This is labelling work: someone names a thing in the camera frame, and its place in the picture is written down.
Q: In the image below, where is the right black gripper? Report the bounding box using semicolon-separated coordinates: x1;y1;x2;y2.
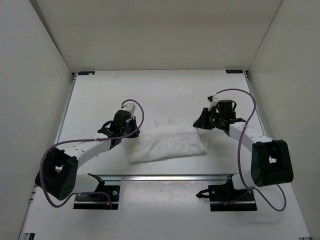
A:
194;108;224;130

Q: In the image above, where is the white pleated skirt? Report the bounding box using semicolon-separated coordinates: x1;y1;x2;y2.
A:
121;118;210;164

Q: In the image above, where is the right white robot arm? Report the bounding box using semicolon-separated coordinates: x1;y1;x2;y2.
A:
193;96;294;200

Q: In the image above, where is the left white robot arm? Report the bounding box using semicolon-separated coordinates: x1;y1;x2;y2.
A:
35;104;141;208

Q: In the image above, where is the right blue corner label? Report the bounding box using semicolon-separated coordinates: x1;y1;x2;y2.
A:
225;69;243;74

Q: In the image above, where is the blue corner label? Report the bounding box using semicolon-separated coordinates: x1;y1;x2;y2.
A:
225;69;243;74
77;71;95;76

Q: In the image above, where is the left blue corner label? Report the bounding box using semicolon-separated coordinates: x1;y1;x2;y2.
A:
77;71;95;76

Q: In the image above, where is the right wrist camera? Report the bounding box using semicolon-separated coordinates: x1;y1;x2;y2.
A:
207;96;219;112

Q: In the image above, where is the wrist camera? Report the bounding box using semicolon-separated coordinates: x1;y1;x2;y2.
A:
207;96;219;112
121;103;136;114

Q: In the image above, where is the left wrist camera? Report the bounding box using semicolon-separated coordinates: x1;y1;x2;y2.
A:
121;103;136;114

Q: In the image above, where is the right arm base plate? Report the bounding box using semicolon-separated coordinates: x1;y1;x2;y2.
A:
195;179;258;212

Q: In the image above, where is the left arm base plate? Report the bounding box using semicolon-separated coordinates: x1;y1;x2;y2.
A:
73;183;121;211

